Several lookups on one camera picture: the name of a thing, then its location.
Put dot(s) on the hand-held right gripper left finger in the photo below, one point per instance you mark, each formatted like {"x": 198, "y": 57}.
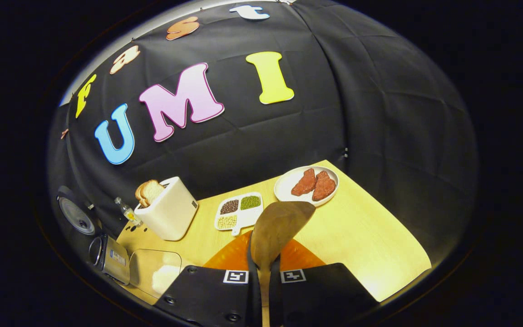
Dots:
{"x": 207, "y": 295}

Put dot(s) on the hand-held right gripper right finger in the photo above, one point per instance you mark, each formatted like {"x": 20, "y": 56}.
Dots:
{"x": 320, "y": 295}

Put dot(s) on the clear plastic rice container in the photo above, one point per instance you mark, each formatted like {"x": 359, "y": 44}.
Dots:
{"x": 152, "y": 261}

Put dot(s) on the wooden spoon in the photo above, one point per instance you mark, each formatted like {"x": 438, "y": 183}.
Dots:
{"x": 275, "y": 231}

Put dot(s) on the dark blue rice cooker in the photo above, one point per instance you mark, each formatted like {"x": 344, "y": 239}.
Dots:
{"x": 77, "y": 213}

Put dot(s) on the white divided bean dish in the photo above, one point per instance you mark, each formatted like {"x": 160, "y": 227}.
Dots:
{"x": 239, "y": 213}

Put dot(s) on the white toaster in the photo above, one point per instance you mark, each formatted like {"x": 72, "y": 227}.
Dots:
{"x": 170, "y": 213}

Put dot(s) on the red meat piece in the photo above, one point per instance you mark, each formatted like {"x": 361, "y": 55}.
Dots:
{"x": 304, "y": 182}
{"x": 324, "y": 186}

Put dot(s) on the small glass bottle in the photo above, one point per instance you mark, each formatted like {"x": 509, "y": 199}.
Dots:
{"x": 130, "y": 213}

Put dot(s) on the round white plate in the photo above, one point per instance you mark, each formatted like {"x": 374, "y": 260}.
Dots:
{"x": 284, "y": 186}

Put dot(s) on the black backdrop cloth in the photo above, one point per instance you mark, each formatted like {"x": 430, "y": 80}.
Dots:
{"x": 379, "y": 113}

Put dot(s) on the orange cloth clip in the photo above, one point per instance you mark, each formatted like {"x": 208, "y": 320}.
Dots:
{"x": 64, "y": 133}

